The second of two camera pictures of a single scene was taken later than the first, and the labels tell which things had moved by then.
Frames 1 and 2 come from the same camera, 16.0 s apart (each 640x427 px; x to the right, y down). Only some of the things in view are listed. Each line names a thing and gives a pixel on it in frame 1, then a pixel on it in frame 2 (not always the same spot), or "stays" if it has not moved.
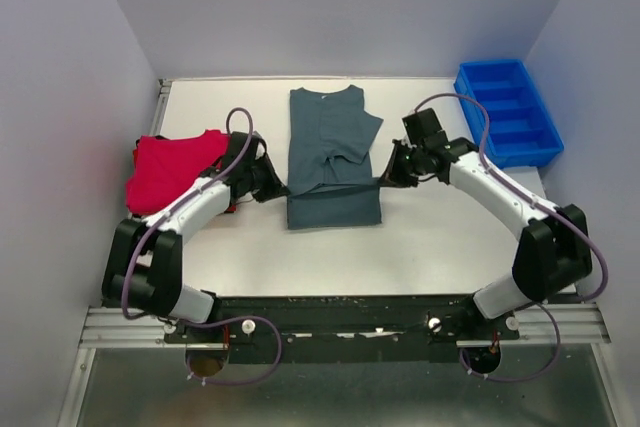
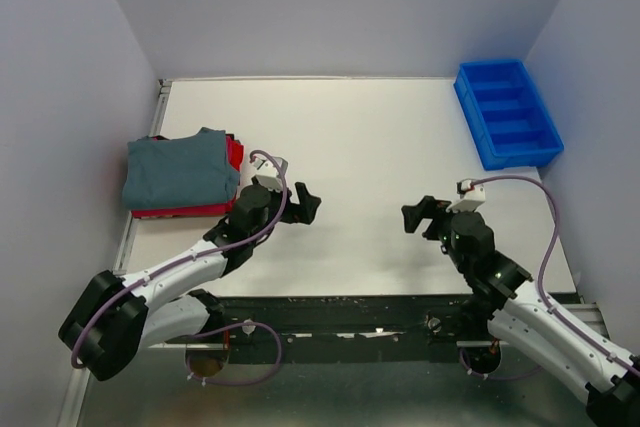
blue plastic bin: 521,130 stays
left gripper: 274,188 to 303,212
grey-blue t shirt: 330,136 to 189,171
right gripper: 394,177 to 428,207
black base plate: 340,328 stays
